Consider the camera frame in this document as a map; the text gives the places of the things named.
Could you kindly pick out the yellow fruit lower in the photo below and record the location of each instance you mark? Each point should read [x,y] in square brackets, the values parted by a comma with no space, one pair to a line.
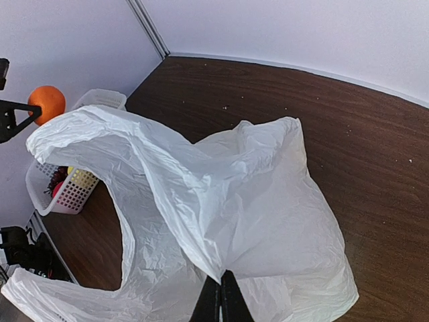
[81,182]

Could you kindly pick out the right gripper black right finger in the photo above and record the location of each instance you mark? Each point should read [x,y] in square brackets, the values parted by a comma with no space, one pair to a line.
[233,305]

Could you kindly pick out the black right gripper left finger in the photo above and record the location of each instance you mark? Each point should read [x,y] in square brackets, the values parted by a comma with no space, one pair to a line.
[208,305]

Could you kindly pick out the white plastic bag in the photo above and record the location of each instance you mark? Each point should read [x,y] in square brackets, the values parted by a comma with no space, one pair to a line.
[241,200]

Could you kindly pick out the left aluminium frame post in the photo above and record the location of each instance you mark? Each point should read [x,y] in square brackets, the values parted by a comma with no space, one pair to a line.
[148,25]

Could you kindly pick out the dark purple grapes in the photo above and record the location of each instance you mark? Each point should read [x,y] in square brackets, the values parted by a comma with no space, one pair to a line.
[58,176]

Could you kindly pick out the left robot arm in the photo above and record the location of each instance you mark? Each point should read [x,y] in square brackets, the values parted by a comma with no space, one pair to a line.
[37,257]

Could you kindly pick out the orange fruit from bag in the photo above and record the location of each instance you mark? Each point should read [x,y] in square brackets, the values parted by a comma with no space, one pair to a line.
[51,101]

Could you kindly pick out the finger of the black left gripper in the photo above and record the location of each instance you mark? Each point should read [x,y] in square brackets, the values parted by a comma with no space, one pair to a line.
[9,126]

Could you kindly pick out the red fruit lower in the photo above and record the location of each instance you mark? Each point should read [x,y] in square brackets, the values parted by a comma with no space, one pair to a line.
[67,195]

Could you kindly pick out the white perforated plastic basket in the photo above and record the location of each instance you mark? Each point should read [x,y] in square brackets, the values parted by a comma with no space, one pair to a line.
[38,175]

